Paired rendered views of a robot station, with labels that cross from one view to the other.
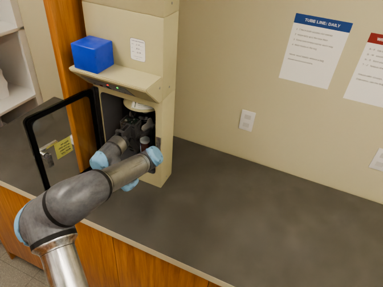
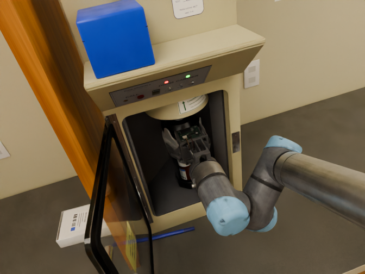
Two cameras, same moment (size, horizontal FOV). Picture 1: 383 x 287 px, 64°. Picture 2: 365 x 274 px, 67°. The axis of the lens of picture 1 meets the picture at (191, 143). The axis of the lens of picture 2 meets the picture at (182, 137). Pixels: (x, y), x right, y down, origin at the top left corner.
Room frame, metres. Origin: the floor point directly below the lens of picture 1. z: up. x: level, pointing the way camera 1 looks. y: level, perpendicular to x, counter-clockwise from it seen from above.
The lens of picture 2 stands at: (0.57, 0.55, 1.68)
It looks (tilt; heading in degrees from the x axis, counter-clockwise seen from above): 36 degrees down; 329
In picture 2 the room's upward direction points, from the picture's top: 11 degrees counter-clockwise
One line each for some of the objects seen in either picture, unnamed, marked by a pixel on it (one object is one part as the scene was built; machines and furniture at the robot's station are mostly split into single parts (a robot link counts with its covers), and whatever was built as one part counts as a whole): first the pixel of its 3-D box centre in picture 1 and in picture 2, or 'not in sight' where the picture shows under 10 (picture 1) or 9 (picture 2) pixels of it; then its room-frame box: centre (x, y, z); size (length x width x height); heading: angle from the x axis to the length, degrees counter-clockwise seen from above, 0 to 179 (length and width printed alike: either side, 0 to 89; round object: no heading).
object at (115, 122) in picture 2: (100, 126); (133, 180); (1.09, 0.41, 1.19); 0.03 x 0.02 x 0.39; 70
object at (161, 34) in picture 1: (143, 95); (165, 97); (1.16, 0.23, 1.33); 0.32 x 0.25 x 0.77; 70
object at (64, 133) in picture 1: (69, 144); (130, 234); (0.95, 0.50, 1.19); 0.30 x 0.01 x 0.40; 150
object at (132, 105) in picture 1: (143, 95); (174, 92); (1.13, 0.22, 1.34); 0.18 x 0.18 x 0.05
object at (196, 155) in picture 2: (127, 132); (196, 153); (1.01, 0.27, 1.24); 0.12 x 0.08 x 0.09; 160
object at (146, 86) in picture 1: (116, 84); (175, 75); (0.99, 0.29, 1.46); 0.32 x 0.11 x 0.10; 70
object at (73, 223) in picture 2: not in sight; (85, 222); (1.28, 0.57, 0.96); 0.16 x 0.12 x 0.04; 65
